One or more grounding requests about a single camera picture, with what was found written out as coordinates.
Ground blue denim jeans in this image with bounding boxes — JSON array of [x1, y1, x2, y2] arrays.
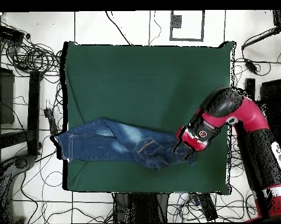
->
[[54, 116, 198, 171]]

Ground dark flat panel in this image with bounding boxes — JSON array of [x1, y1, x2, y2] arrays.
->
[[256, 78, 281, 141], [0, 66, 15, 125]]

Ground long black power strip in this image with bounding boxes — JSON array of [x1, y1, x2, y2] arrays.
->
[[191, 192, 218, 222]]

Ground dark green table cloth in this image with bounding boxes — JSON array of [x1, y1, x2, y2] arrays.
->
[[60, 41, 235, 195]]

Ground black stand beam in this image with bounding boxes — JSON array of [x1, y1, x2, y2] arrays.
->
[[26, 70, 41, 157], [244, 78, 256, 94]]

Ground black power adapter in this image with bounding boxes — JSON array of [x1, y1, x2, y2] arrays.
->
[[244, 58, 259, 75]]

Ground small grey box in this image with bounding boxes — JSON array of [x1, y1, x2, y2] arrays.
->
[[171, 14, 182, 29]]

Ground dark grey tripod base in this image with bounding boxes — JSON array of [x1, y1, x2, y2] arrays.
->
[[0, 153, 37, 223]]

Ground black electronics box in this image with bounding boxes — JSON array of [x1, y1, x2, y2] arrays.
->
[[0, 23, 25, 43]]

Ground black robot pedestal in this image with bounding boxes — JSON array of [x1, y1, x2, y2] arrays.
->
[[113, 192, 169, 223]]

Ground grey rectangular frame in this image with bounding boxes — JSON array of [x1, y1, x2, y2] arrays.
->
[[169, 10, 205, 43]]

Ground tangled black cable coil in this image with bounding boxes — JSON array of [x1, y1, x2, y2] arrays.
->
[[4, 39, 64, 78]]

